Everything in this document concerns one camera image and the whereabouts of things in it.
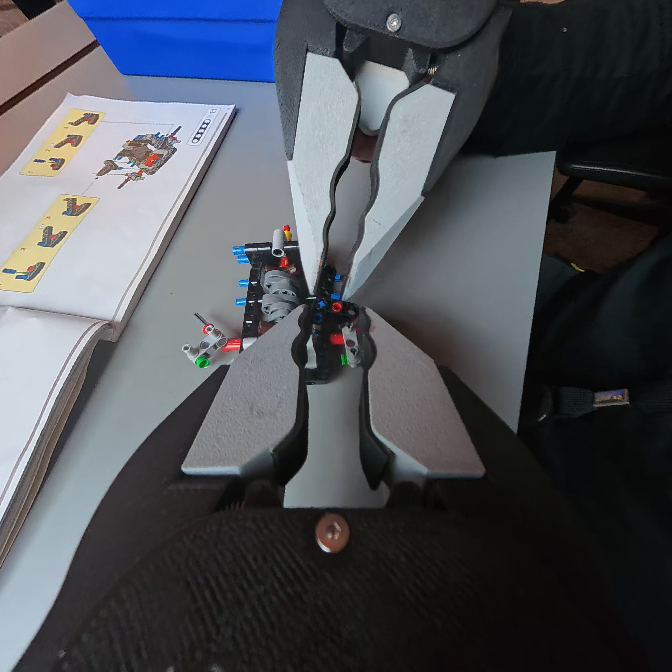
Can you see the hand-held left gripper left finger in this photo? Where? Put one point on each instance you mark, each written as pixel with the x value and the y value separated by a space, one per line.
pixel 241 420

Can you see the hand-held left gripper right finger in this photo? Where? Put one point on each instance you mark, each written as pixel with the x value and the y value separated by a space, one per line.
pixel 425 420

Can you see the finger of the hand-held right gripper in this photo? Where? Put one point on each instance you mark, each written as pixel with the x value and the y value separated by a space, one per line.
pixel 409 152
pixel 320 131

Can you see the black lego frame assembly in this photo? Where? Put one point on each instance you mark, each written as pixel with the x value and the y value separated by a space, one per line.
pixel 273 294

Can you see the small black lego subassembly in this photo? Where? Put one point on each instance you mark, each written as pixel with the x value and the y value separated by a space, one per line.
pixel 336 307

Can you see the person's right forearm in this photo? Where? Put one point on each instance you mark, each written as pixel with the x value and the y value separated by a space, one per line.
pixel 577 78

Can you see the person's right hand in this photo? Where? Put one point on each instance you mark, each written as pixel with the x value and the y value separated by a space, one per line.
pixel 364 148

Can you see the blue plastic bin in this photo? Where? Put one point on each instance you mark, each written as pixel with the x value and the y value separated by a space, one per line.
pixel 183 42

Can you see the black office chair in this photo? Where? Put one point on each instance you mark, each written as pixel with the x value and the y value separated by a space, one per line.
pixel 609 173

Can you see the white instruction booklet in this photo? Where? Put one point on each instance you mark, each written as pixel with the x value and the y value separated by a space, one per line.
pixel 131 210

